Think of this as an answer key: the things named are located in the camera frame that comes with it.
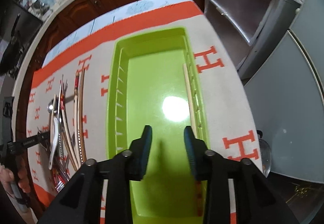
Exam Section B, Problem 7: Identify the white ceramic soup spoon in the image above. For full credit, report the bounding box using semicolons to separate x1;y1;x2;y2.
48;109;60;170

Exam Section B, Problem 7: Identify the plain light wooden chopstick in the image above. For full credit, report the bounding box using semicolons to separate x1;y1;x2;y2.
61;109;79;172

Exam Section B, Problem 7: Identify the steel metal chopstick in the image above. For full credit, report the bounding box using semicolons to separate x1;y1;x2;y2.
57;74;67;159

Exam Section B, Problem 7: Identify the red-topped wooden chopstick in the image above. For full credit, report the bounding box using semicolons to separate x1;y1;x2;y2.
74;72;81;167

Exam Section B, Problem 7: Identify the brown wooden chopstick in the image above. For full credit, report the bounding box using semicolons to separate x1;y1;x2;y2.
77;69;87;164

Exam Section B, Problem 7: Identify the large steel soup spoon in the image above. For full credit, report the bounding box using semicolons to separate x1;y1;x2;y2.
47;95;74;115

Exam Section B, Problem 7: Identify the steel fork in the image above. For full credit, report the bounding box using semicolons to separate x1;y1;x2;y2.
51;160;70;192

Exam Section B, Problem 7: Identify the person left hand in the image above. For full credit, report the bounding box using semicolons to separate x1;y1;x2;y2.
1;156;31;198

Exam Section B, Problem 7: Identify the orange beige H-pattern cloth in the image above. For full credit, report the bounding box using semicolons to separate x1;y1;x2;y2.
26;0;261;223

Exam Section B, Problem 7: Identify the green plastic utensil tray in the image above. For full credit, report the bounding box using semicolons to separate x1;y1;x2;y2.
106;27;209;223

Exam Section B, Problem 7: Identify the grey refrigerator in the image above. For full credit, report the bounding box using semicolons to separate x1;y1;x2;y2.
244;0;323;183

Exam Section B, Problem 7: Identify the steel storage cabinet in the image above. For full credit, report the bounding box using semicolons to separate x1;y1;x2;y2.
204;0;302;80

